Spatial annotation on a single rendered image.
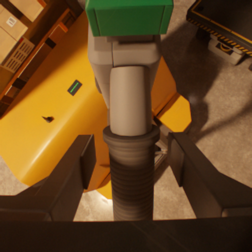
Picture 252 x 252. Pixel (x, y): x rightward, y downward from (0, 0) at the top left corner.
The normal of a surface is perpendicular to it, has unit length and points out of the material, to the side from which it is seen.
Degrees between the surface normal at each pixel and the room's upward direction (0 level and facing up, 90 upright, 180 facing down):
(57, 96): 0
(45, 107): 0
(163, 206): 0
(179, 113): 22
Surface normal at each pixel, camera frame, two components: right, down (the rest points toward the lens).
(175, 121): -0.01, 0.05
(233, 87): -0.29, -0.19
